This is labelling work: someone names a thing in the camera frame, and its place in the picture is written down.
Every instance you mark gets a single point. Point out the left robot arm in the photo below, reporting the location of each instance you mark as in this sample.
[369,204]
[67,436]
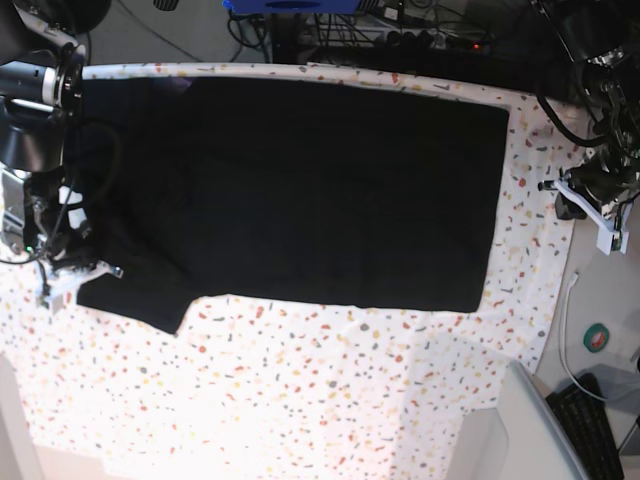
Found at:
[601,40]

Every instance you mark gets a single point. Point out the grey plastic bin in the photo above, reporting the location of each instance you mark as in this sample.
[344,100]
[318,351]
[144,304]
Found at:
[518,438]

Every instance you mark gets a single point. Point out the black keyboard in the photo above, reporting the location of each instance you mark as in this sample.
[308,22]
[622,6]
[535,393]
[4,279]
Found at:
[585,423]

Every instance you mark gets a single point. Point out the green tape roll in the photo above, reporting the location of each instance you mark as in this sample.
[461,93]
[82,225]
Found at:
[596,338]

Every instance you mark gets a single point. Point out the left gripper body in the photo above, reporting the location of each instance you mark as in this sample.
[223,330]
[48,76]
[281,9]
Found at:
[605,189]

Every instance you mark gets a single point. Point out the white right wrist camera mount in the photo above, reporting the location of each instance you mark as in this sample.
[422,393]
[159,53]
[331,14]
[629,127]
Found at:
[55,286]

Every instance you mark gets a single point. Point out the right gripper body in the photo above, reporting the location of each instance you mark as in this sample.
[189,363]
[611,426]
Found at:
[49,237]

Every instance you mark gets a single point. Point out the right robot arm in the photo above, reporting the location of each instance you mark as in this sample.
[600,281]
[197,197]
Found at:
[41,99]

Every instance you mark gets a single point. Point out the black t-shirt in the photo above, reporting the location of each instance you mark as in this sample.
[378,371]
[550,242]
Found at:
[290,191]

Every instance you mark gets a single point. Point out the terrazzo pattern tablecloth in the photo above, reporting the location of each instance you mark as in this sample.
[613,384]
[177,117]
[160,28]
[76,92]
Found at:
[251,388]

